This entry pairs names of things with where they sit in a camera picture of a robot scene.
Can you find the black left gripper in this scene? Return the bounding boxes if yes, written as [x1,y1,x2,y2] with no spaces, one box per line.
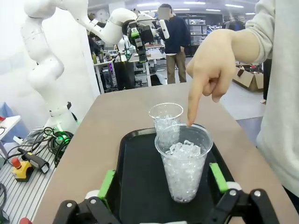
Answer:
[128,22,155,63]

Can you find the cardboard box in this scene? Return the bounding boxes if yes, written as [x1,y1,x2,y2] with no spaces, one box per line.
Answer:
[232,64,264,92]

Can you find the black cable bundle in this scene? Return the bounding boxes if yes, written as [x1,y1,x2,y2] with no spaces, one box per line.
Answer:
[43,127,74,168]

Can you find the white desk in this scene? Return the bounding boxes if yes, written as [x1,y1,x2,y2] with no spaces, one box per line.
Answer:
[128,44,168,87]

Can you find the dressed mannequin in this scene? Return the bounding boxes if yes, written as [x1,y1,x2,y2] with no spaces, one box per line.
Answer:
[260,58,271,105]

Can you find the person's left hand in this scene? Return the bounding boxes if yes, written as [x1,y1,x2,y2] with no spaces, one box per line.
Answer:
[186,29,236,128]

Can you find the clothes rack with dark coats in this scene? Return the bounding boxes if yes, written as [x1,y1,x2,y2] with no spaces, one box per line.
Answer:
[223,15,247,31]

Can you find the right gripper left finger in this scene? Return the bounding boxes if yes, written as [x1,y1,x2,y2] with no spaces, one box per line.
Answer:
[52,169,122,224]

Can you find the person in dark sweater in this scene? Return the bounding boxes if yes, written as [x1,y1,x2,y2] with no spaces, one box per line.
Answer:
[158,3,191,84]

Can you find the black plastic tray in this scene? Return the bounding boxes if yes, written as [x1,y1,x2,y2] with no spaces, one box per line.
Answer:
[115,127,236,224]

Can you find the blue cloth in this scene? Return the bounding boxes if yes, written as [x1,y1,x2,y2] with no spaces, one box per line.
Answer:
[0,101,26,140]

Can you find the yellow emergency stop button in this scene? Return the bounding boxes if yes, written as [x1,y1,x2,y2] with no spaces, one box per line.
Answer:
[11,157,32,182]

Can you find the person's left forearm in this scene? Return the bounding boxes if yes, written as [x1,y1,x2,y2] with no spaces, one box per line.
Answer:
[233,27,266,63]

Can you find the grey aluminium base platform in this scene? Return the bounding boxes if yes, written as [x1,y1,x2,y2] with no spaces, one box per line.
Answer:
[0,137,63,224]

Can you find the small white table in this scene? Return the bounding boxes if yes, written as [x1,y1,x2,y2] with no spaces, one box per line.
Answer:
[0,115,21,143]

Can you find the grey cable bundle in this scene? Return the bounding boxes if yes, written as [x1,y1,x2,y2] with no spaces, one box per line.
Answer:
[23,129,46,147]

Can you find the storage shelving with bins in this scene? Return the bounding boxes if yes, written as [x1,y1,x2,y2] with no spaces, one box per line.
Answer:
[185,16,207,56]

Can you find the person in grey sweatshirt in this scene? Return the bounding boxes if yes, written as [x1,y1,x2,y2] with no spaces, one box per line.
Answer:
[245,0,299,198]

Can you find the black handheld control device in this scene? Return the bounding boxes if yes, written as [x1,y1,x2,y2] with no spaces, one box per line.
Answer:
[17,147,50,175]

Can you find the clear plastic cup with ice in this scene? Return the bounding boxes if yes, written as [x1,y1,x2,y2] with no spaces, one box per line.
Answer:
[149,102,184,150]
[154,123,214,203]

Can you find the black computer tower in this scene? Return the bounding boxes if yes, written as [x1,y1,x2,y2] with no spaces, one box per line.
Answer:
[114,61,136,91]

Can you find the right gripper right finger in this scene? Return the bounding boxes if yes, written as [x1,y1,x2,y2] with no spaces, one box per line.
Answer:
[209,162,281,224]

